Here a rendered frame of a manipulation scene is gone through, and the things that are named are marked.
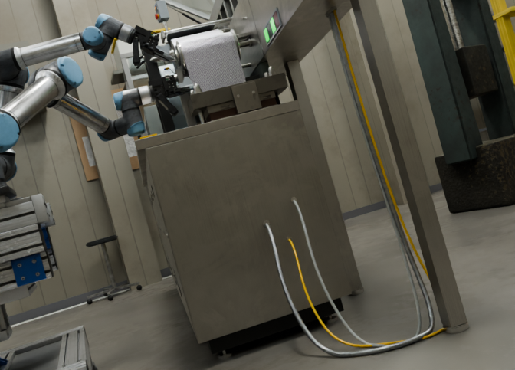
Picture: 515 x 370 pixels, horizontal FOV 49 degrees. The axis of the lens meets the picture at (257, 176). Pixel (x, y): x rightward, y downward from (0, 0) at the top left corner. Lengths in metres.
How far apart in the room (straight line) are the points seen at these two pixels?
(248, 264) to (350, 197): 4.38
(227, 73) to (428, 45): 2.30
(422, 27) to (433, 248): 2.88
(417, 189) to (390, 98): 0.30
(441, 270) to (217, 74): 1.26
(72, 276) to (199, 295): 3.69
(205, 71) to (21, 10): 3.91
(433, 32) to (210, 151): 2.66
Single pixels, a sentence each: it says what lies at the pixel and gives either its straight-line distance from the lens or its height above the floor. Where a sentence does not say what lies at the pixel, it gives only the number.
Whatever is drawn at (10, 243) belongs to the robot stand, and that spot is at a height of 0.64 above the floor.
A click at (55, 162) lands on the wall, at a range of 5.86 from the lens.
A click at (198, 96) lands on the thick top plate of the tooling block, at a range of 2.30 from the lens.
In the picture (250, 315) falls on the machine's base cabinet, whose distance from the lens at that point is 2.24.
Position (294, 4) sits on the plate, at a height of 1.16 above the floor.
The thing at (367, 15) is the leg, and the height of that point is 1.04.
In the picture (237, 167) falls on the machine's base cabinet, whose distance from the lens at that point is 2.21.
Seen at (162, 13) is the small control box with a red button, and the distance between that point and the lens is 3.20.
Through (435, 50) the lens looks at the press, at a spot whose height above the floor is 1.23.
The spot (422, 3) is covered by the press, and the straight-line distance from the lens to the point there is 4.57.
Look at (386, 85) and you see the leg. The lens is 1.87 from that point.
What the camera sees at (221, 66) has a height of 1.16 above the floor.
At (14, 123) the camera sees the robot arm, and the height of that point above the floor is 1.00.
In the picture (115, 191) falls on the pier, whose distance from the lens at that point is 5.55.
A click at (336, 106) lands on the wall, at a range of 6.60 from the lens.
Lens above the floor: 0.60
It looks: 1 degrees up
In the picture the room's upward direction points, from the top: 16 degrees counter-clockwise
